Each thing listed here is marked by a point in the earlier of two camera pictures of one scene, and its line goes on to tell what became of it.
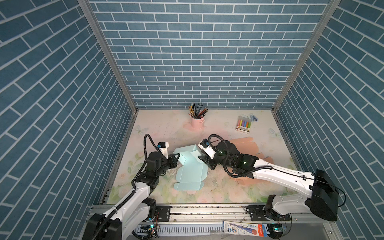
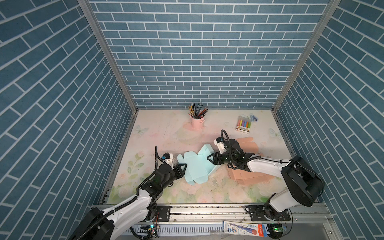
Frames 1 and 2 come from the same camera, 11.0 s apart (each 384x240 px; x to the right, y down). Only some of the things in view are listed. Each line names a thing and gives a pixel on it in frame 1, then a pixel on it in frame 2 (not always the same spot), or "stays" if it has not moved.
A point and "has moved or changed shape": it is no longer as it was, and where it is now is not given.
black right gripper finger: x=208 y=160 to x=216 y=158
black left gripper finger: x=172 y=160 to x=179 y=170
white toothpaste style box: x=245 y=228 stays
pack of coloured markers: x=243 y=124 stays
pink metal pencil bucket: x=197 y=124 stays
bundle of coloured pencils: x=195 y=112 stays
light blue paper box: x=193 y=172 has moved or changed shape
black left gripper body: x=164 y=167 to x=171 y=178
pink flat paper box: x=246 y=146 stays
